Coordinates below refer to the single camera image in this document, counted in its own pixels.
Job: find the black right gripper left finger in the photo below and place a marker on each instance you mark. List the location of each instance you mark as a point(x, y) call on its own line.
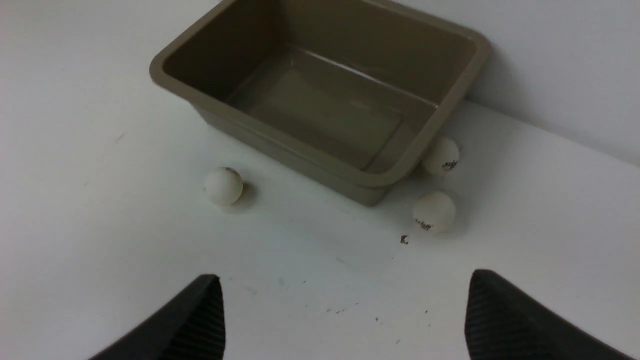
point(191, 326)

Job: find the white ball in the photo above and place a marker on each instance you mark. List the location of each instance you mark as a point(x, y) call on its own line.
point(223, 186)
point(442, 157)
point(435, 212)

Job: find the tan plastic bin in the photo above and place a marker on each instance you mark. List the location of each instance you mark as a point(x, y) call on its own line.
point(349, 93)

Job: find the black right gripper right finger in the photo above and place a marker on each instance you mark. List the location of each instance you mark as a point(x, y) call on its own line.
point(502, 322)

